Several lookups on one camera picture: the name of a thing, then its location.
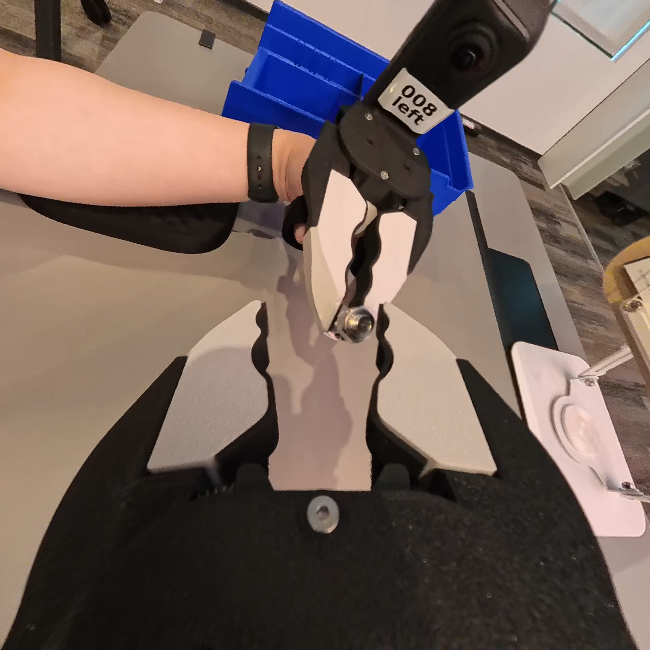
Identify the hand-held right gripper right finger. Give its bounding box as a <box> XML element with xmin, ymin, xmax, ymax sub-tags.
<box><xmin>367</xmin><ymin>302</ymin><xmax>497</xmax><ymax>479</ymax></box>

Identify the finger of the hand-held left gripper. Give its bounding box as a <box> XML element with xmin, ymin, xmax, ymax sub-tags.
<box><xmin>350</xmin><ymin>208</ymin><xmax>414</xmax><ymax>309</ymax></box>
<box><xmin>304</xmin><ymin>168</ymin><xmax>379</xmax><ymax>336</ymax></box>

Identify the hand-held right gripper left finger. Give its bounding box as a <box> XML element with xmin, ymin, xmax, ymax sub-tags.
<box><xmin>147</xmin><ymin>300</ymin><xmax>280</xmax><ymax>476</ymax></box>

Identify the steel hex nut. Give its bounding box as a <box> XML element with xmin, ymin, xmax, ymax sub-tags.
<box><xmin>336</xmin><ymin>306</ymin><xmax>375</xmax><ymax>342</ymax></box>

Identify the blue plastic bin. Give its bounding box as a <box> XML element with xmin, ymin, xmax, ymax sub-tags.
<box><xmin>222</xmin><ymin>0</ymin><xmax>474</xmax><ymax>209</ymax></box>

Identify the person's left forearm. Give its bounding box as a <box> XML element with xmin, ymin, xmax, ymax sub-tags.
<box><xmin>0</xmin><ymin>48</ymin><xmax>252</xmax><ymax>209</ymax></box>

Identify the person's left hand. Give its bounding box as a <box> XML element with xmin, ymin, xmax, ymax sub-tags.
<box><xmin>274</xmin><ymin>129</ymin><xmax>318</xmax><ymax>203</ymax></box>

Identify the black wrist band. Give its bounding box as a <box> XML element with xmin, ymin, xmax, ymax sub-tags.
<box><xmin>247</xmin><ymin>123</ymin><xmax>280</xmax><ymax>204</ymax></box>

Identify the printed instruction sheet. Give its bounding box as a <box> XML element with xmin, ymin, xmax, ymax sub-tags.
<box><xmin>622</xmin><ymin>258</ymin><xmax>650</xmax><ymax>366</ymax></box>

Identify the black chair base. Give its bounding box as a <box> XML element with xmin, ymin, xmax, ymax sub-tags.
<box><xmin>33</xmin><ymin>0</ymin><xmax>112</xmax><ymax>59</ymax></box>

